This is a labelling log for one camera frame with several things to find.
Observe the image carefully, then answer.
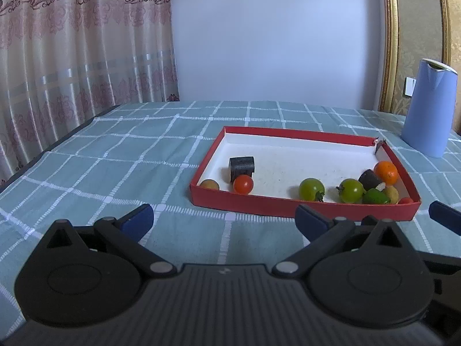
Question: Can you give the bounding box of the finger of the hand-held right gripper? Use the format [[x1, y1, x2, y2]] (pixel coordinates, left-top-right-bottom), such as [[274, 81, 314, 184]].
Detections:
[[429, 200, 461, 237]]

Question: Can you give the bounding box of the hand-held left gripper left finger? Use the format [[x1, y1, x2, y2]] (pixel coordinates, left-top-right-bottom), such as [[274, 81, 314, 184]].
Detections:
[[36, 204, 178, 279]]

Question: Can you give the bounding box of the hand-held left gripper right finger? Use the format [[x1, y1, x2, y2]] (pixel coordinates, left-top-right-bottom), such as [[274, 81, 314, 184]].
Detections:
[[272, 204, 415, 279]]

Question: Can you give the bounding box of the green tomato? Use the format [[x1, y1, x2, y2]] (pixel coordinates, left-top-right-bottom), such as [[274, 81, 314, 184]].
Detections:
[[336, 178, 364, 204], [298, 177, 326, 202]]

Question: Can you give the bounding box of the red cardboard box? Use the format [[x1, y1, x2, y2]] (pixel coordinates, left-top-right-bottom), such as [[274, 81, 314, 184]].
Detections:
[[190, 126, 422, 222]]

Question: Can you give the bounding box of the dark roll with beige end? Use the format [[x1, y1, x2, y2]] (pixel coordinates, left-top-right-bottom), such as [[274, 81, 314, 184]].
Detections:
[[358, 169, 387, 191]]

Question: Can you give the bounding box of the orange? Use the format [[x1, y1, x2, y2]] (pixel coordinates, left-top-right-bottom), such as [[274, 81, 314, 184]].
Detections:
[[373, 161, 399, 186]]

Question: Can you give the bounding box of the green checked tablecloth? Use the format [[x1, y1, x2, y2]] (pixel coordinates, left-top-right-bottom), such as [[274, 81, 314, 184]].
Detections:
[[0, 100, 461, 332]]

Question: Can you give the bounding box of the pale yellow round fruit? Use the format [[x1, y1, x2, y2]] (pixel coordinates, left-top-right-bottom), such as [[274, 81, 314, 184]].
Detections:
[[382, 185, 400, 205]]

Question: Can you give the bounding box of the small green toy vegetable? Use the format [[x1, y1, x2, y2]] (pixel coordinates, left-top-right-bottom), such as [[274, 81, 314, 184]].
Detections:
[[362, 188, 390, 205]]

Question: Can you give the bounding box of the red cherry tomato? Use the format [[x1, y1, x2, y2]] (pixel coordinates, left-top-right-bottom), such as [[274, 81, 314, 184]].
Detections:
[[233, 174, 254, 195]]

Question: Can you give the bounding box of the blue pitcher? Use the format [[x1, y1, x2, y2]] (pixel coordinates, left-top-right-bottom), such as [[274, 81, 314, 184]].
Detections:
[[400, 58, 459, 158]]

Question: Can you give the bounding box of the patterned beige curtain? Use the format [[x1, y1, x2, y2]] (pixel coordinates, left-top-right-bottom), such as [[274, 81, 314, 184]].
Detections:
[[0, 0, 180, 184]]

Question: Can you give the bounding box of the gold wall moulding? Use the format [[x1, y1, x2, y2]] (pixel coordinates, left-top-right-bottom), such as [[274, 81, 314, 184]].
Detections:
[[434, 0, 453, 69], [378, 0, 400, 112]]

